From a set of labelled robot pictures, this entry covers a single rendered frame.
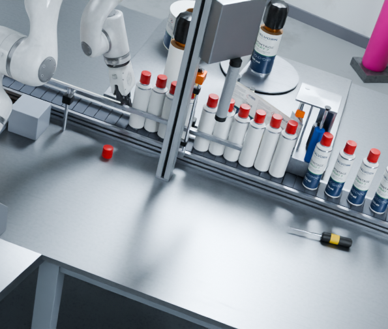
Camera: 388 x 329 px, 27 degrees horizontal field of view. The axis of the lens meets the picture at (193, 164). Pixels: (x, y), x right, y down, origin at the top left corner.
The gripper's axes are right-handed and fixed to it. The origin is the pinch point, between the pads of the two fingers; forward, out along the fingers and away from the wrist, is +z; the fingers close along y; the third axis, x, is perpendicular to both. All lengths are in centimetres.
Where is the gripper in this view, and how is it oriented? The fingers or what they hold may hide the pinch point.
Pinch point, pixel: (126, 104)
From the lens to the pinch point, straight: 269.0
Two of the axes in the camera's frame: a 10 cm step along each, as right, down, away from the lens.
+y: 2.9, -5.3, 8.0
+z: 1.3, 8.4, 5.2
